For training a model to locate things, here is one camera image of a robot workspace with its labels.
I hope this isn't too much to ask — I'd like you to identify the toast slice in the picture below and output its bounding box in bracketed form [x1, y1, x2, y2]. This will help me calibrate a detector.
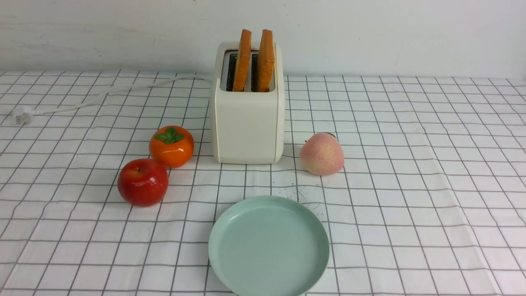
[256, 29, 275, 92]
[233, 29, 251, 92]

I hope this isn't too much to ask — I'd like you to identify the cream white toaster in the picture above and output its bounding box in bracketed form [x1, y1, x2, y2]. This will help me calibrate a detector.
[209, 41, 285, 164]

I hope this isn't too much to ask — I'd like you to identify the pink peach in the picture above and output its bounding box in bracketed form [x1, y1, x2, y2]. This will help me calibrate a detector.
[299, 132, 344, 176]

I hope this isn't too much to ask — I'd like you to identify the orange persimmon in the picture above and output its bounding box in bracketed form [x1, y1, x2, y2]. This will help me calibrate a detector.
[149, 125, 195, 169]

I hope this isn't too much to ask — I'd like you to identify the light green plate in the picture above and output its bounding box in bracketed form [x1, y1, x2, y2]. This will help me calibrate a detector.
[208, 195, 330, 296]

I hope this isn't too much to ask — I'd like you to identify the red apple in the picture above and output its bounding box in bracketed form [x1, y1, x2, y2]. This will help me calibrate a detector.
[117, 159, 169, 207]

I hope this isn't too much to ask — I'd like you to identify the white checkered tablecloth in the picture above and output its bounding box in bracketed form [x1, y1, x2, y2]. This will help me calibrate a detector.
[0, 70, 526, 296]

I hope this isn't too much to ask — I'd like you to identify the white power plug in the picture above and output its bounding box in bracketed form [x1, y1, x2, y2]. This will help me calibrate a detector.
[12, 106, 35, 126]

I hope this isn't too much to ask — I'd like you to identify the white power cord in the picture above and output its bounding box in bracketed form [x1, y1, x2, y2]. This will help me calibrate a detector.
[32, 75, 212, 115]

